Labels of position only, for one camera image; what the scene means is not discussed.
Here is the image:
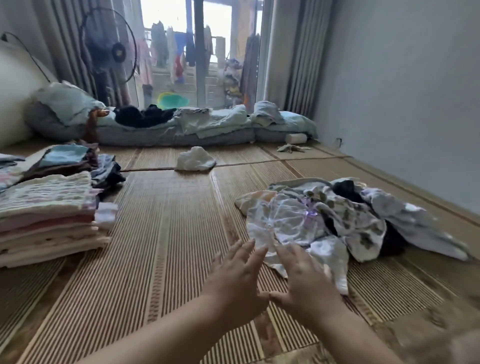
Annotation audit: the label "person's right hand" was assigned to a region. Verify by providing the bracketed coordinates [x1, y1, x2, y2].
[268, 243, 345, 328]

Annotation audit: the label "person's left hand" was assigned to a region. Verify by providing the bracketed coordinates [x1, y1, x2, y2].
[200, 239, 271, 331]

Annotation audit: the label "person's right forearm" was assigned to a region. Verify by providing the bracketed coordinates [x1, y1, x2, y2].
[304, 300, 405, 364]

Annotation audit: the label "person's left forearm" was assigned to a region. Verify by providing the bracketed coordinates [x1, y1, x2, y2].
[75, 298, 248, 364]

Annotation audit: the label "large woven straw mat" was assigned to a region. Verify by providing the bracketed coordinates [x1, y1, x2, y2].
[0, 150, 480, 364]

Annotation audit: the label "white garment with purple print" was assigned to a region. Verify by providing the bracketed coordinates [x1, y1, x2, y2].
[245, 193, 350, 296]

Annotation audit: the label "narrow woven straw mat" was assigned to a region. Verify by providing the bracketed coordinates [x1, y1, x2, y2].
[97, 142, 351, 172]

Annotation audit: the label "small white crumpled cloth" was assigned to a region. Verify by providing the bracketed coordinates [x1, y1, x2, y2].
[175, 146, 217, 172]

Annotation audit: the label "white garment with brown floral print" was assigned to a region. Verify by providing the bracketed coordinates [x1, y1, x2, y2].
[235, 178, 388, 263]

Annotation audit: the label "small greenish cloth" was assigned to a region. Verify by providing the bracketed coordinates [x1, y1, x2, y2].
[277, 144, 312, 154]

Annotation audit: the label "black garment in laundry pile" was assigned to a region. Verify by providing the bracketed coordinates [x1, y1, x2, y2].
[323, 180, 407, 257]

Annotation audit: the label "pale folded blanket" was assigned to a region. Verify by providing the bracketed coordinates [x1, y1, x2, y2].
[173, 104, 253, 139]

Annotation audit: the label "light blue pillow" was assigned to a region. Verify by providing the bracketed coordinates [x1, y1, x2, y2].
[250, 100, 319, 140]

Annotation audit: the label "grey quilted mattress pad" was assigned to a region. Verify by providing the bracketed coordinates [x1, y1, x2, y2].
[24, 100, 289, 148]

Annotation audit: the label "plain white crumpled garment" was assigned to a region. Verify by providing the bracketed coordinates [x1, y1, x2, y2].
[360, 187, 472, 262]

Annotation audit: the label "black clothing on bedding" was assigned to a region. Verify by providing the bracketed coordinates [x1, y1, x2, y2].
[114, 104, 178, 129]

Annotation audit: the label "green plastic basin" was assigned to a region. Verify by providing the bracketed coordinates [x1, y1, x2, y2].
[157, 92, 190, 110]

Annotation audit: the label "stack of folded pastel clothes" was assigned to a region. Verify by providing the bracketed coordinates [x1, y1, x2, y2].
[0, 170, 119, 269]

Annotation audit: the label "stack of folded dark clothes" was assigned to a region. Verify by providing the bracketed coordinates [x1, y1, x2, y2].
[0, 142, 127, 193]

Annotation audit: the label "brown toy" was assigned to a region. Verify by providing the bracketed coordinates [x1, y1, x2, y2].
[83, 108, 111, 143]

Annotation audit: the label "grey striped curtain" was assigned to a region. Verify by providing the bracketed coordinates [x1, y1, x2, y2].
[0, 0, 132, 107]
[262, 0, 334, 120]

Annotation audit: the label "hanging clothes on balcony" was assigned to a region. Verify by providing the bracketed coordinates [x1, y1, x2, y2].
[135, 20, 261, 109]

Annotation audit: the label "light blue crumpled blanket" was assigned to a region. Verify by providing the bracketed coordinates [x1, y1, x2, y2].
[33, 81, 117, 127]

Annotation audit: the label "black standing fan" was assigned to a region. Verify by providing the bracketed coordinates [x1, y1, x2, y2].
[79, 7, 138, 109]

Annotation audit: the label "glass sliding door frame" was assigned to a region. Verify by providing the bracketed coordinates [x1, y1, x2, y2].
[129, 0, 276, 110]

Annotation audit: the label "black cable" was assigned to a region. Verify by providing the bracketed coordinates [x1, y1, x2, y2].
[1, 31, 51, 83]

